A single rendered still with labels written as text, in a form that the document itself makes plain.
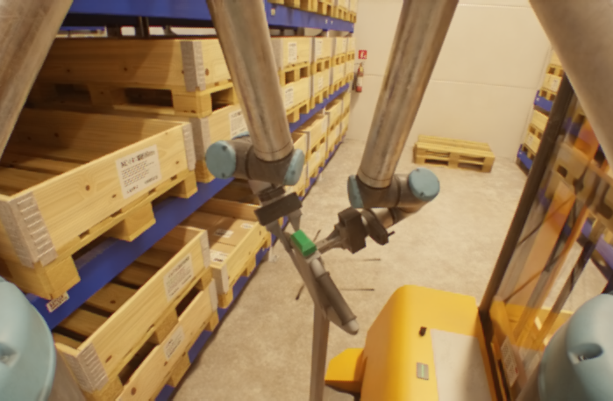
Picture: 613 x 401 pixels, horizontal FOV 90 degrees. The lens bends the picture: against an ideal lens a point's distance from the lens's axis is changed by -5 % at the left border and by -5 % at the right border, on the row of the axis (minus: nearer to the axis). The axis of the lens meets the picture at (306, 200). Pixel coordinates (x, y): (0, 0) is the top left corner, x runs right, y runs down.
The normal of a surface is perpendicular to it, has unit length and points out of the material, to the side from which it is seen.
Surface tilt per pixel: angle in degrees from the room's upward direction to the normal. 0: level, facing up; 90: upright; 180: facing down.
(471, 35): 90
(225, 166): 79
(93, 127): 90
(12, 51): 93
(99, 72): 90
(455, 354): 0
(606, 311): 5
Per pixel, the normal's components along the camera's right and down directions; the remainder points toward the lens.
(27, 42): 0.97, 0.23
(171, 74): -0.29, 0.44
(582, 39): -0.98, 0.01
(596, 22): -0.87, -0.10
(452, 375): 0.03, -0.88
